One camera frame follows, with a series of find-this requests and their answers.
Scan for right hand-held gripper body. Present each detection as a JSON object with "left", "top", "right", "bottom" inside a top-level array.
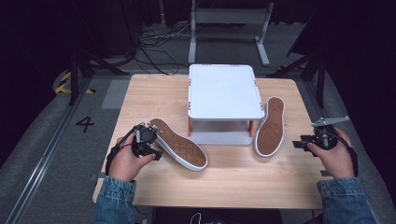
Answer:
[{"left": 310, "top": 116, "right": 350, "bottom": 151}]

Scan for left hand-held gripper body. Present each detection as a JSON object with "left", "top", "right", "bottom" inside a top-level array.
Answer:
[{"left": 132, "top": 121, "right": 163, "bottom": 158}]

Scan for person's left hand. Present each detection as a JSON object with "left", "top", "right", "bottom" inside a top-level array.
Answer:
[{"left": 107, "top": 133, "right": 157, "bottom": 183}]

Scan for person's right hand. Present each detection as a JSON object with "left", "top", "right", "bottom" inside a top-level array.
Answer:
[{"left": 306, "top": 126, "right": 356, "bottom": 179}]

